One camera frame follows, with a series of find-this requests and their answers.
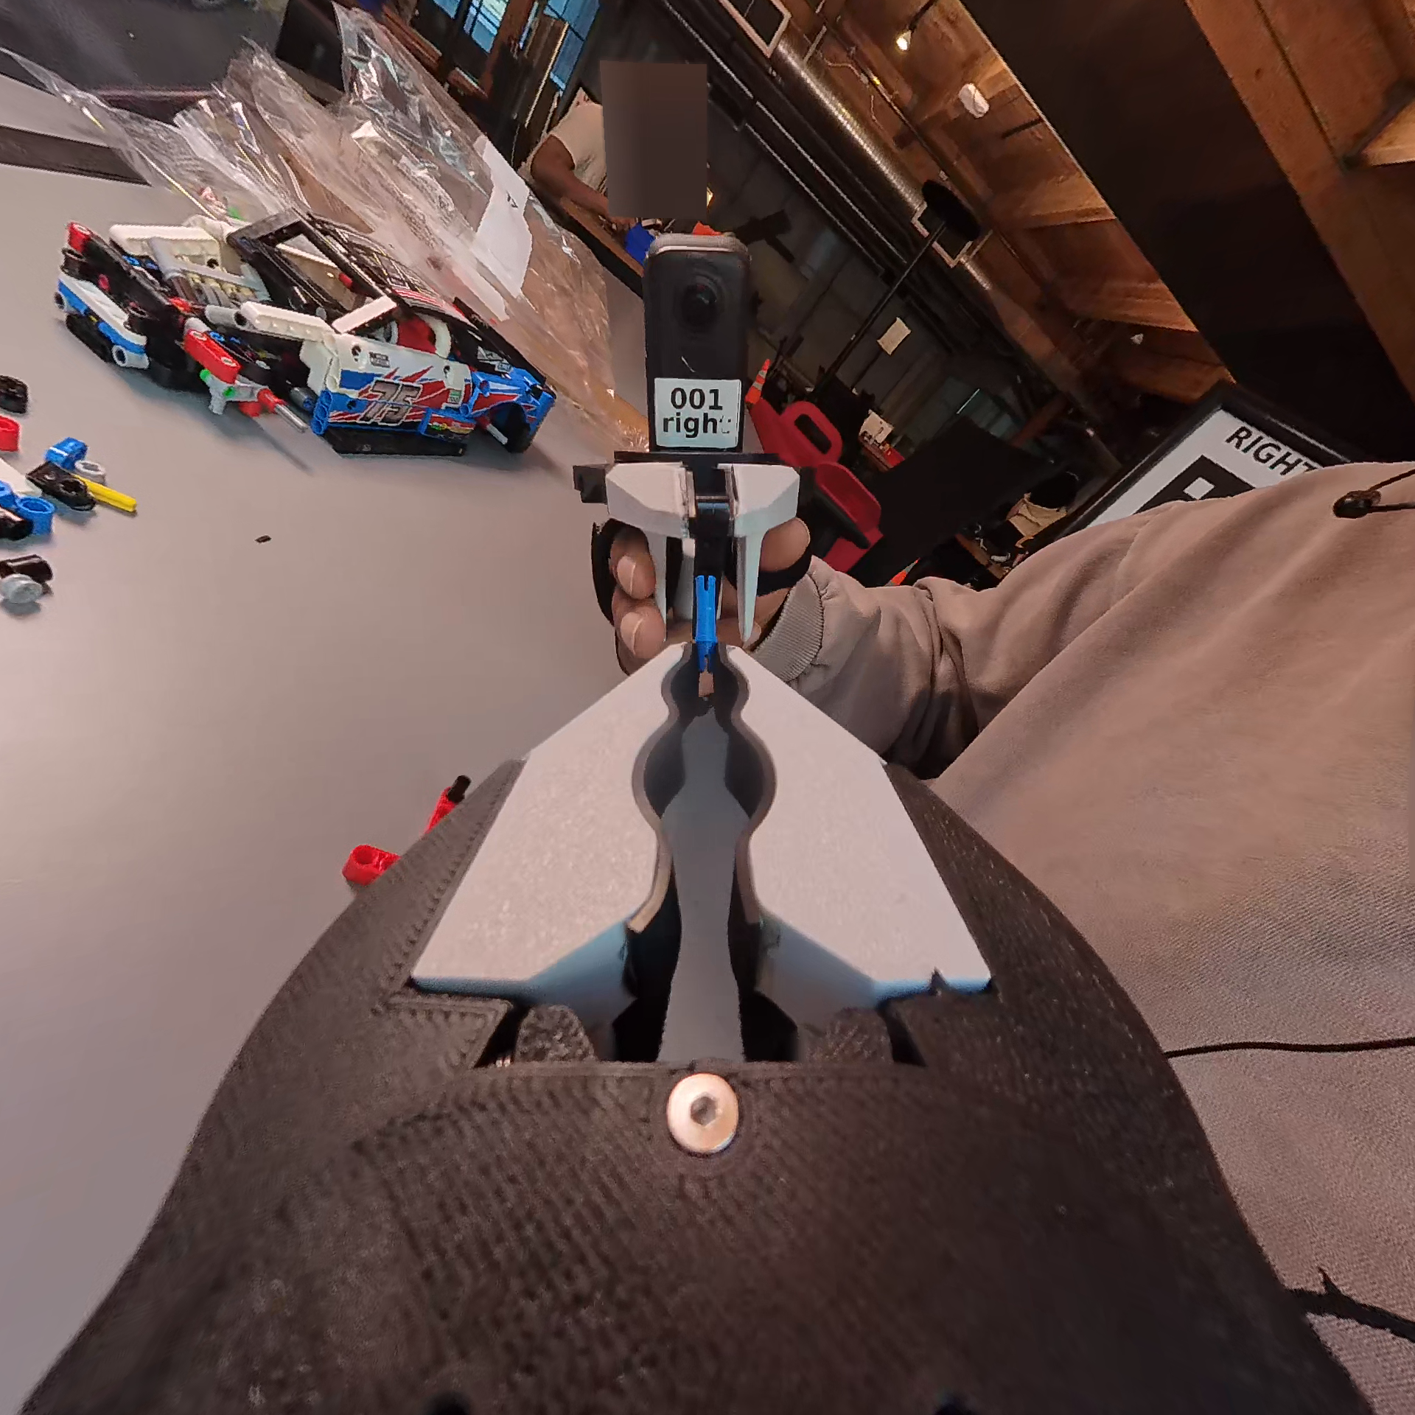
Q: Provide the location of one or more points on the blue lego axle pin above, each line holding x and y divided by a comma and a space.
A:
704, 630

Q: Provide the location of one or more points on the black light stand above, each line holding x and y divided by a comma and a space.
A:
950, 209

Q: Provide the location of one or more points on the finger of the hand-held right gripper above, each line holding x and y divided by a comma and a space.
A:
768, 497
647, 492

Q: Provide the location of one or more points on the red plastic chair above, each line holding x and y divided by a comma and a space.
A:
824, 475

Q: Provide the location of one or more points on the heap of clear plastic bags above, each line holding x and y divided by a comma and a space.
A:
276, 143

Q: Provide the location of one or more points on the white paper bag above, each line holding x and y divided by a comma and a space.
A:
502, 220

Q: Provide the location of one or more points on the person's right hand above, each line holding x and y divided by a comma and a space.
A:
635, 596

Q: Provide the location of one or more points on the framed white sign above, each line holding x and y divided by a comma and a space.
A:
1226, 453

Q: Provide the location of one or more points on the pile of mixed lego pieces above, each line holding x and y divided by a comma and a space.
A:
44, 487

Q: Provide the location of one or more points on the partly built lego car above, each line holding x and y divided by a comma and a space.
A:
386, 375

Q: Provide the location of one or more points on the silver air duct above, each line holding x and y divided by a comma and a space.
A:
872, 121

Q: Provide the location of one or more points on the red angled lego beam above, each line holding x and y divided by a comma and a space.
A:
370, 864

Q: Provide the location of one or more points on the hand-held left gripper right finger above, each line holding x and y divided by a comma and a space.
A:
862, 884

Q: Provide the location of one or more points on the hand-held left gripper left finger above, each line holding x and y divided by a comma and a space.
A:
530, 884

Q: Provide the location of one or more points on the small blue bin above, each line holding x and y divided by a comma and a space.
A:
638, 244

